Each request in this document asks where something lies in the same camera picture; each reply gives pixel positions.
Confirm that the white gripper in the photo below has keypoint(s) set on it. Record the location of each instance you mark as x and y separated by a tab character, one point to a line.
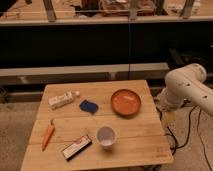
168	101

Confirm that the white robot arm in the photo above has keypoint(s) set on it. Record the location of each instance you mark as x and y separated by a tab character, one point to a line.
185	83

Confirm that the orange ceramic bowl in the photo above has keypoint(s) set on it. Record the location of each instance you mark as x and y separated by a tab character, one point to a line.
125	102

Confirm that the white ceramic cup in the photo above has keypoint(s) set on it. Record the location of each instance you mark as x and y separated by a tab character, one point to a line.
106	137

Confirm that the wooden table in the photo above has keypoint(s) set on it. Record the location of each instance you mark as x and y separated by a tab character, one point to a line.
76	129

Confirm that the orange toy carrot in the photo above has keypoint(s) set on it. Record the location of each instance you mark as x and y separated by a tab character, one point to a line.
49	132

